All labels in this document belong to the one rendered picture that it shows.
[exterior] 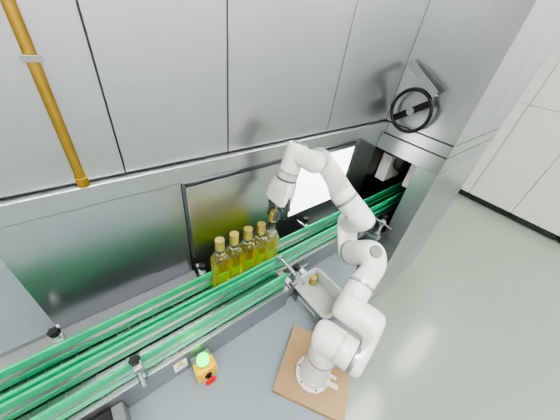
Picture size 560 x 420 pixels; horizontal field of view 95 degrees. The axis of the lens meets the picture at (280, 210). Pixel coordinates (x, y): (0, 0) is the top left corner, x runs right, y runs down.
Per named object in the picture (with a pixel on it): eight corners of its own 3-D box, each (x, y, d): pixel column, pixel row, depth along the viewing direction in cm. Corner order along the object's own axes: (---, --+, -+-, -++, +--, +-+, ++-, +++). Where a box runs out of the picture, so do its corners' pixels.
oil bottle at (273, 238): (267, 257, 121) (272, 224, 108) (275, 266, 118) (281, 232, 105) (258, 262, 118) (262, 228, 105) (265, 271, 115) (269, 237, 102)
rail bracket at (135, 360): (149, 369, 80) (140, 350, 72) (157, 392, 76) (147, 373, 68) (135, 377, 78) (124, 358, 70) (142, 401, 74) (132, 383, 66)
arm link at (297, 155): (332, 152, 88) (327, 157, 80) (320, 180, 93) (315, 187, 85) (292, 136, 91) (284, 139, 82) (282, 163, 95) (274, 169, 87)
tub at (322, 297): (313, 277, 132) (317, 265, 126) (347, 310, 119) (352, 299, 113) (287, 292, 122) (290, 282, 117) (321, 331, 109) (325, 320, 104)
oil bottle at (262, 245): (258, 263, 118) (262, 229, 105) (265, 272, 114) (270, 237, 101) (247, 269, 115) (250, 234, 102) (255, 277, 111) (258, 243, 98)
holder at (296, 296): (306, 270, 135) (309, 260, 130) (346, 310, 119) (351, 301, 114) (281, 285, 125) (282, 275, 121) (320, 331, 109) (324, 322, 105)
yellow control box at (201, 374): (209, 356, 97) (207, 347, 92) (218, 373, 92) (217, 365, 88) (191, 367, 93) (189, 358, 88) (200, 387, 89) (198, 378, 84)
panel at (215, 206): (337, 194, 154) (353, 140, 133) (340, 197, 152) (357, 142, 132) (192, 253, 105) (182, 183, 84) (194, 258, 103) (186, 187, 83)
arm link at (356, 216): (332, 220, 80) (310, 226, 94) (372, 271, 82) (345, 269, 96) (362, 190, 87) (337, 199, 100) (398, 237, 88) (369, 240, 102)
